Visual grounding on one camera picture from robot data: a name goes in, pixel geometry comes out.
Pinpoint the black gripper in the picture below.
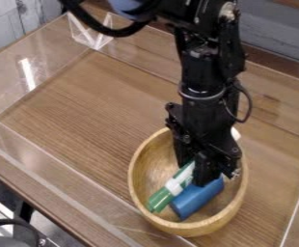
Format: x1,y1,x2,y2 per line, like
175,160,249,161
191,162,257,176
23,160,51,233
166,83,243,187

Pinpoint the green white marker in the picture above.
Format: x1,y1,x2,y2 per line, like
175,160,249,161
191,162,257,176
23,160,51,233
146,161,195,212

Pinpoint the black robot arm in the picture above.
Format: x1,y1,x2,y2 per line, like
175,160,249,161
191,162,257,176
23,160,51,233
59,0,247,186

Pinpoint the brown wooden bowl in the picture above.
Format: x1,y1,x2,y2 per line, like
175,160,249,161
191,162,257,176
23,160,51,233
129,128,249,237

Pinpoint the blue rectangular block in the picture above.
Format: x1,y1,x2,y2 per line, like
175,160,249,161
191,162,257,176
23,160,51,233
170,177,225,221

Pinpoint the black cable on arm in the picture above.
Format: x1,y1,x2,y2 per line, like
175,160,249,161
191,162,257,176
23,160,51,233
223,80,254,124

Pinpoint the clear acrylic tray wall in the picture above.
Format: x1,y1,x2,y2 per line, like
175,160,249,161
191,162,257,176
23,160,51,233
0,123,197,247

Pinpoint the clear acrylic corner bracket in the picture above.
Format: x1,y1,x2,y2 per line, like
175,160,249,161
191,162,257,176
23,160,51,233
67,13,114,50

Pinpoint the black cable lower left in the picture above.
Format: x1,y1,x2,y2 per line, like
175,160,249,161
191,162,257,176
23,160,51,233
0,218,42,247

